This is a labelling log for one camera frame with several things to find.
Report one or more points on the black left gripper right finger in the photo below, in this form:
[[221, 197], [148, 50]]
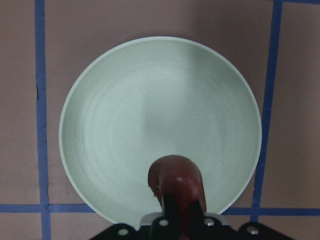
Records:
[[211, 226]]

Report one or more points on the light green plate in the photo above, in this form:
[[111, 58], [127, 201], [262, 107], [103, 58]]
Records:
[[154, 97]]

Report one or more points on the dark brown bun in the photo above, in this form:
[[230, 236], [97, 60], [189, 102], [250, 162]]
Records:
[[179, 179]]

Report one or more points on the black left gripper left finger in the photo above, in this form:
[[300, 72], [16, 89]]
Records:
[[153, 226]]

